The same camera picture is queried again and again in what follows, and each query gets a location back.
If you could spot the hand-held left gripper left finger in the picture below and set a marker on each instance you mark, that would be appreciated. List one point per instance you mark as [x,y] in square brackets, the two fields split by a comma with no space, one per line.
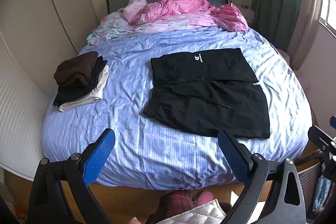
[99,155]

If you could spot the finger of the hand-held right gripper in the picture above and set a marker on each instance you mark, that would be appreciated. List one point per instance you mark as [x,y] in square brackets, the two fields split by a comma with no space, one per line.
[330,169]
[321,136]

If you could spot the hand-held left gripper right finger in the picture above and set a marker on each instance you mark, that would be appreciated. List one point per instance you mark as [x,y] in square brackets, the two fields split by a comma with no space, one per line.
[232,154]

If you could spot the black shorts pants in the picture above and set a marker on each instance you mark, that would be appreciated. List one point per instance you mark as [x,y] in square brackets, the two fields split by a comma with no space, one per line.
[207,92]

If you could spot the brown wicker basket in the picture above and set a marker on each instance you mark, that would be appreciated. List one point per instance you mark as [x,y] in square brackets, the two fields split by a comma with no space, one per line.
[309,182]

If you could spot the bed with blue floral sheet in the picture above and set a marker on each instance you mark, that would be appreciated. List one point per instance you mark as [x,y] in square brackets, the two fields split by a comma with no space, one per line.
[147,134]

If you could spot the white folded garment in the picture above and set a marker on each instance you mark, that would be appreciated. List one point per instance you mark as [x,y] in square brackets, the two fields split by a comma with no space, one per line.
[98,88]

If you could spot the stack of folded clothes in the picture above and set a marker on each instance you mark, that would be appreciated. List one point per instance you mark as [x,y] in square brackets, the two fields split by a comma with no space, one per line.
[71,94]

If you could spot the white quilted jacket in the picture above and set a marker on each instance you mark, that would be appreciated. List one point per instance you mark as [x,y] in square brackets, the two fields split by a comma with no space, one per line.
[194,214]

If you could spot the red plaid trousers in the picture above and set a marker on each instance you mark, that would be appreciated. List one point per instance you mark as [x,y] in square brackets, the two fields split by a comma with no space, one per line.
[176,203]

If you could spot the brown folded garment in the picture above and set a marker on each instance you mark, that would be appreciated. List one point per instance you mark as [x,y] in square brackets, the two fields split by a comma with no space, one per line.
[76,69]

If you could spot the white wardrobe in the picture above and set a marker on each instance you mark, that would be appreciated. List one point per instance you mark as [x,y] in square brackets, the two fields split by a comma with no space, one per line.
[29,56]

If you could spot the window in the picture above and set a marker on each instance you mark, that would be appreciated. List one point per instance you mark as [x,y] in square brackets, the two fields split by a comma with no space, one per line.
[329,8]

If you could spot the pale floral quilt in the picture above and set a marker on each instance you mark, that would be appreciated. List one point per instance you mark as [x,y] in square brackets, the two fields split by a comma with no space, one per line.
[118,27]

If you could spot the pink blanket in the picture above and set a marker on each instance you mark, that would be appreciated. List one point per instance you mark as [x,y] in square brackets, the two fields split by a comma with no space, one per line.
[189,10]

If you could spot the pale floral pillow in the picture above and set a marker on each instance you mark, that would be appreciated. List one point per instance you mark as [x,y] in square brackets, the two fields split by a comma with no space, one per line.
[135,8]

